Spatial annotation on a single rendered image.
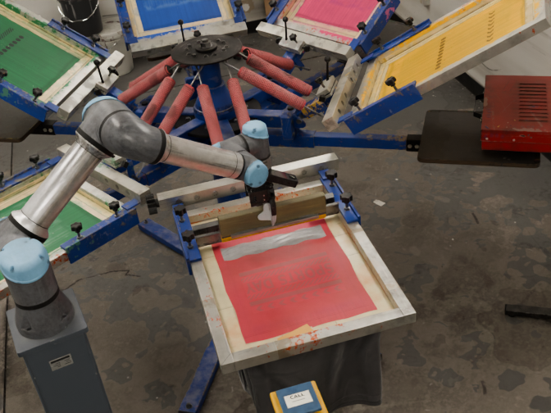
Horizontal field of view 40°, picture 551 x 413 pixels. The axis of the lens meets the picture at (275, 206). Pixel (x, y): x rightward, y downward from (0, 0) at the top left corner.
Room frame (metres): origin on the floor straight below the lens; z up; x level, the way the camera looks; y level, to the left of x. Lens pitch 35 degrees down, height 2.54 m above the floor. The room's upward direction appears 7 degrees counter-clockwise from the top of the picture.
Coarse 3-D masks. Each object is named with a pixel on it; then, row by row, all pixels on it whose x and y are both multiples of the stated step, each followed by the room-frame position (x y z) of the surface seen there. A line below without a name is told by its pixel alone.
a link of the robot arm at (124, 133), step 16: (128, 112) 1.77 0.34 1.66; (112, 128) 1.72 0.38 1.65; (128, 128) 1.71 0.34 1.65; (144, 128) 1.73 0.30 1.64; (112, 144) 1.70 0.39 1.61; (128, 144) 1.69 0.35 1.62; (144, 144) 1.70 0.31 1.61; (160, 144) 1.71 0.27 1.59; (176, 144) 1.75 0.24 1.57; (192, 144) 1.78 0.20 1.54; (144, 160) 1.70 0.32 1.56; (160, 160) 1.71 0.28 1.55; (176, 160) 1.74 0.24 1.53; (192, 160) 1.75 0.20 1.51; (208, 160) 1.78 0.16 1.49; (224, 160) 1.80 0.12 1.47; (240, 160) 1.83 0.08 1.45; (256, 160) 1.86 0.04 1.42; (224, 176) 1.82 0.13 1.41; (240, 176) 1.82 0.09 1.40; (256, 176) 1.82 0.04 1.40
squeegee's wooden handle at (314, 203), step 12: (276, 204) 2.04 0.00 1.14; (288, 204) 2.03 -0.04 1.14; (300, 204) 2.04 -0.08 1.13; (312, 204) 2.05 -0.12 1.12; (324, 204) 2.05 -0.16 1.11; (228, 216) 2.00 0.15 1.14; (240, 216) 2.00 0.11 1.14; (252, 216) 2.01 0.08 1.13; (276, 216) 2.02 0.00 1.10; (288, 216) 2.03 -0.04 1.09; (300, 216) 2.04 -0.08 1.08; (228, 228) 1.99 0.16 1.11; (240, 228) 2.00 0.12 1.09; (252, 228) 2.01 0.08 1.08
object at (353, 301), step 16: (304, 224) 2.17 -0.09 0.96; (320, 224) 2.16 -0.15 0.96; (320, 240) 2.06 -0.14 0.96; (288, 256) 2.00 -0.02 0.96; (336, 256) 1.96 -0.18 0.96; (352, 272) 1.88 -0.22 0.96; (352, 288) 1.80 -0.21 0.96; (304, 304) 1.75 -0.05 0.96; (320, 304) 1.75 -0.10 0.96; (336, 304) 1.74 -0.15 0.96; (352, 304) 1.73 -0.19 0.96; (368, 304) 1.72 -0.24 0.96; (320, 320) 1.67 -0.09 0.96
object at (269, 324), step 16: (240, 240) 2.12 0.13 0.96; (256, 256) 2.02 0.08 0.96; (272, 256) 2.01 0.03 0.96; (224, 272) 1.96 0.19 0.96; (240, 288) 1.86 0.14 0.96; (240, 304) 1.79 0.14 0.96; (240, 320) 1.72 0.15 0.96; (256, 320) 1.71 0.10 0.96; (272, 320) 1.70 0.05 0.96; (288, 320) 1.69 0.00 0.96; (304, 320) 1.68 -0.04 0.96; (256, 336) 1.64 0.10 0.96; (272, 336) 1.63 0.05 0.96
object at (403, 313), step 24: (288, 192) 2.33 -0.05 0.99; (312, 192) 2.34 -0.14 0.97; (192, 216) 2.25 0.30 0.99; (216, 216) 2.27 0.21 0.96; (360, 240) 1.99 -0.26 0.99; (192, 264) 1.97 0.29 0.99; (384, 264) 1.86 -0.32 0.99; (384, 288) 1.77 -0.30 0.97; (216, 312) 1.73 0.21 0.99; (384, 312) 1.64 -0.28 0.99; (408, 312) 1.63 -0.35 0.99; (216, 336) 1.63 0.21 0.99; (312, 336) 1.58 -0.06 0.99; (336, 336) 1.57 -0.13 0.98; (360, 336) 1.59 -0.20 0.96; (240, 360) 1.52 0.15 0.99; (264, 360) 1.53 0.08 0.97
